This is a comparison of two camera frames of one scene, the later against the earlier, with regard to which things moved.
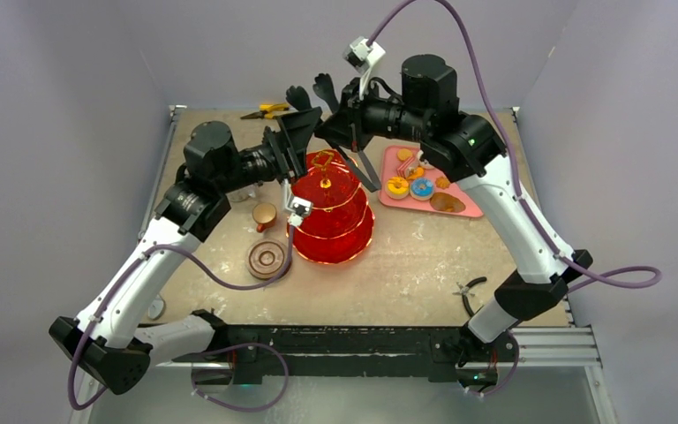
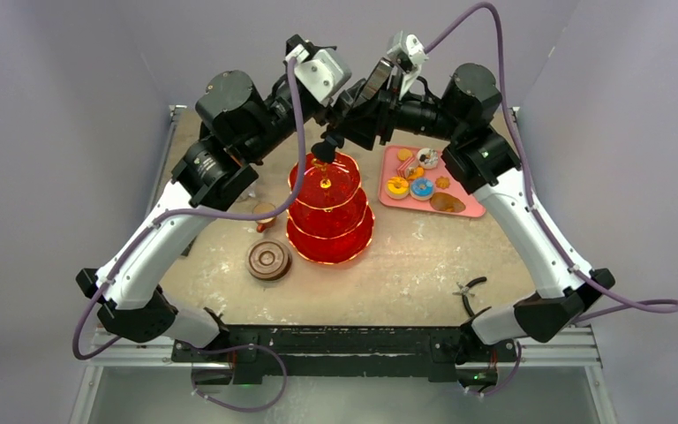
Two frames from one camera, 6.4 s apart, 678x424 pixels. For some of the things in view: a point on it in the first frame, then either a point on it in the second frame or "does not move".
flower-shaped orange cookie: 442,182 does not move
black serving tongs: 373,185 → 326,149
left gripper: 297,129 → 327,114
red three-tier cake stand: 341,225 does not move
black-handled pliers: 464,291 does not move
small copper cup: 263,215 does not move
